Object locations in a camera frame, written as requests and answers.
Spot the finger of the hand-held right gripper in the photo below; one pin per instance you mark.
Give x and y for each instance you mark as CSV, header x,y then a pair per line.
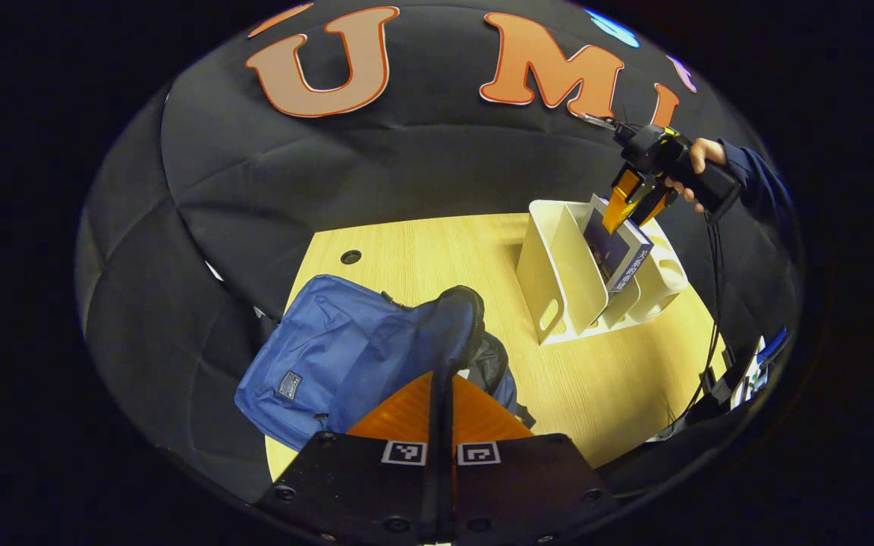
x,y
623,197
653,205

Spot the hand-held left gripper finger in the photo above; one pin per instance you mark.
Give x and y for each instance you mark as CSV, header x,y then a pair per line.
x,y
451,485
434,485

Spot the dark blue book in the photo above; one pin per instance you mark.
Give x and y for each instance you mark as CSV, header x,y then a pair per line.
x,y
619,254

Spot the cream plastic bookshelf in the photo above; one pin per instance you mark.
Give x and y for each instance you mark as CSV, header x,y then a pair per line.
x,y
558,265

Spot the blue schoolbag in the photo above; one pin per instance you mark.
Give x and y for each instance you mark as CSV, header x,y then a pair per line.
x,y
331,349

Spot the white and blue box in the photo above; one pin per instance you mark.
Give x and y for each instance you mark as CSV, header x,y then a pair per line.
x,y
756,375

